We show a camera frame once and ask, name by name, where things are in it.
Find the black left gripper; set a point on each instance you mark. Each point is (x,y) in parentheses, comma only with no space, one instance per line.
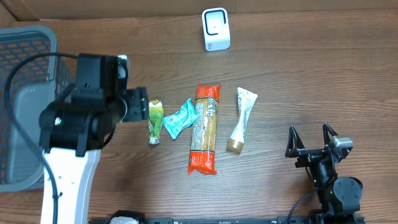
(139,97)

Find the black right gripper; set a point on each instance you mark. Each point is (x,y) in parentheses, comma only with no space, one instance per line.
(296,148)

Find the green snack packet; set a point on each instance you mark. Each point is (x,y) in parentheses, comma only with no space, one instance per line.
(155,122)

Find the light blue snack packet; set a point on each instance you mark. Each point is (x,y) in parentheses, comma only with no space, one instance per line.
(182,119)

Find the orange spaghetti pasta packet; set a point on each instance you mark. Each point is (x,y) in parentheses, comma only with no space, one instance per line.
(203,138)

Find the white tube with tan cap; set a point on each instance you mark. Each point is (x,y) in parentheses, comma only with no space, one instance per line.
(246,101)

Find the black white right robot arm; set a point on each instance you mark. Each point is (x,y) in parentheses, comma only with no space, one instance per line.
(337,196)

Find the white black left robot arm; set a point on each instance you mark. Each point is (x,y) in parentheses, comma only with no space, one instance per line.
(76,126)

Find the white barcode scanner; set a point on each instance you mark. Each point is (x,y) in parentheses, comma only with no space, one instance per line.
(216,29)

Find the dark grey plastic basket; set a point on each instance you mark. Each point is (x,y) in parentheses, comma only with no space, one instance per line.
(34,86)

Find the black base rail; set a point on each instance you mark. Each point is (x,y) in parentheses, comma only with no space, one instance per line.
(125,216)

